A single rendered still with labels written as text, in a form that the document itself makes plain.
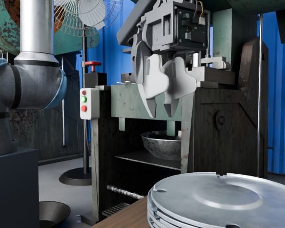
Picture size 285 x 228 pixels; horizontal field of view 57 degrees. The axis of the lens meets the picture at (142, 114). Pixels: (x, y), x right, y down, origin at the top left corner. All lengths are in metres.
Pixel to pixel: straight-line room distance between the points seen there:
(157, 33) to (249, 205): 0.32
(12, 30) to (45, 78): 1.52
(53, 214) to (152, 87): 1.13
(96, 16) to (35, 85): 1.25
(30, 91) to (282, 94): 1.84
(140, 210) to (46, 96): 0.39
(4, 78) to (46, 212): 0.88
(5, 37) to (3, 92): 1.52
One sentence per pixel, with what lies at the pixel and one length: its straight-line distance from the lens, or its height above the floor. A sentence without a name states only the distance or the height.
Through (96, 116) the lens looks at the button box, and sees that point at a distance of 1.16.
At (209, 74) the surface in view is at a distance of 1.06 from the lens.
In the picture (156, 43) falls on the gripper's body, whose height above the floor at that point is 0.66.
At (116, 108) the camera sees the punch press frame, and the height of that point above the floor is 0.54.
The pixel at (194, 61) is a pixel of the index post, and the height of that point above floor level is 0.73.
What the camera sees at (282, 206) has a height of 0.39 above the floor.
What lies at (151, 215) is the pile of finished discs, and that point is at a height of 0.37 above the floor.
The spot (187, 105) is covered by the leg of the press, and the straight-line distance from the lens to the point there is 0.89.
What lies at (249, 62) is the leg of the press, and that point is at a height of 0.75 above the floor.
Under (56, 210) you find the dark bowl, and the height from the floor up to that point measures 0.04.
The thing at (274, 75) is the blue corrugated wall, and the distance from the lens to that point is 2.25.
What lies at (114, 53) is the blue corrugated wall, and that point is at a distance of 3.21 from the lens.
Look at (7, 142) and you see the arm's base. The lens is 0.71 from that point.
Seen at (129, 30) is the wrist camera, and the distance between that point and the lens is 0.45.
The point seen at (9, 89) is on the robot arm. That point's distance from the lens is 0.72.
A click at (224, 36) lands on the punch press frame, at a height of 0.88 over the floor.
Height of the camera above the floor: 0.58
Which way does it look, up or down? 3 degrees down
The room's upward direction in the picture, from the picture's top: straight up
